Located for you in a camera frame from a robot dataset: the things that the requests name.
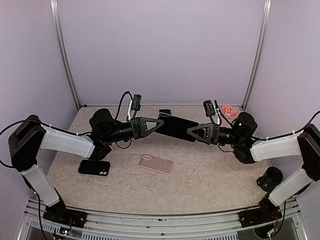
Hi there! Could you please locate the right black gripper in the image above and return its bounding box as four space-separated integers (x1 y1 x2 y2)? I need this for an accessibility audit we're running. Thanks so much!
183 122 244 145

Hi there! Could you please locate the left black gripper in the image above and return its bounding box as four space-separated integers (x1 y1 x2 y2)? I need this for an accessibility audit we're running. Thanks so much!
103 116 165 144

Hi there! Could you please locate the black phone silver edge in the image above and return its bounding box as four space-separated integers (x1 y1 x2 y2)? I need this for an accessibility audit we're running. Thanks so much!
155 115 199 142

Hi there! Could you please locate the teal green phone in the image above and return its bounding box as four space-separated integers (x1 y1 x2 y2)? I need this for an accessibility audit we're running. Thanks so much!
159 109 172 115

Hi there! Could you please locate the pink clear phone case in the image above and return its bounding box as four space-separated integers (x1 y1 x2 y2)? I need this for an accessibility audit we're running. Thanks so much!
138 154 174 175

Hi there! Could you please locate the light blue phone case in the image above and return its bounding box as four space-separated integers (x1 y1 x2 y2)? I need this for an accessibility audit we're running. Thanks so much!
157 111 172 119

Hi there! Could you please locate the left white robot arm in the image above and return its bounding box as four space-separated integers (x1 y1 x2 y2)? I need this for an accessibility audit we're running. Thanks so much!
8 108 164 223

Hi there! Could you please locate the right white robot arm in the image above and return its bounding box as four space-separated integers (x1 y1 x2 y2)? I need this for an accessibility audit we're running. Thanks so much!
186 112 320 222

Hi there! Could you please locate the black phone case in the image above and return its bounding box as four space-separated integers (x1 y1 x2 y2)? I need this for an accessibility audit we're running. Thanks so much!
78 160 111 177

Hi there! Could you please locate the red white patterned bowl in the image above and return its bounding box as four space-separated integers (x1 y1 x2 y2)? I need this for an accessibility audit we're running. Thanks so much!
220 105 239 119

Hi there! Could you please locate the dark green mug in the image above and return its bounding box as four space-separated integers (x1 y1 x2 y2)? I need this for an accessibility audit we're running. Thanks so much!
256 166 284 193

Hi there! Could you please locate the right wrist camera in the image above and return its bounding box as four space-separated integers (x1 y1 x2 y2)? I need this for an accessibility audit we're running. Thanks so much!
203 100 222 126

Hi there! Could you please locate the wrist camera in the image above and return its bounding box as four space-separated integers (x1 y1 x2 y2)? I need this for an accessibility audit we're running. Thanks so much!
126 94 142 122
203 100 222 126

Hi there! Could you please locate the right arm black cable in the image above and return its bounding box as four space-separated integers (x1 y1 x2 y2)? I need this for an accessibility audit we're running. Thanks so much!
213 99 320 153

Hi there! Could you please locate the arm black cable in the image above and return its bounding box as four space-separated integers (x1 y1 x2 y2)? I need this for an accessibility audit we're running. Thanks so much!
0 91 133 168
213 99 320 153

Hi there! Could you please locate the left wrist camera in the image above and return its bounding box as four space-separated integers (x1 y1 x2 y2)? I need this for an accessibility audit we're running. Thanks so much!
126 94 142 122

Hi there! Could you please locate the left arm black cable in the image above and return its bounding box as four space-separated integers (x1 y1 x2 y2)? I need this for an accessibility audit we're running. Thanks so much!
0 91 133 168

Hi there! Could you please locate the right aluminium frame post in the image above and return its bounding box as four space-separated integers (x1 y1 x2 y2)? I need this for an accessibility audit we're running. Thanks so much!
241 0 272 111

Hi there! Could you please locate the aluminium frame post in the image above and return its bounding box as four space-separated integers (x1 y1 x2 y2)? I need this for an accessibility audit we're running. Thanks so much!
241 0 272 111
50 0 82 111

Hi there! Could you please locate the front aluminium rail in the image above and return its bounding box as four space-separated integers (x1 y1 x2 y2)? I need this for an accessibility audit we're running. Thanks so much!
23 198 307 240

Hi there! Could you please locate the left aluminium frame post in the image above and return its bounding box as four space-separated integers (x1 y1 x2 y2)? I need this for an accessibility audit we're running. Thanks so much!
50 0 82 111

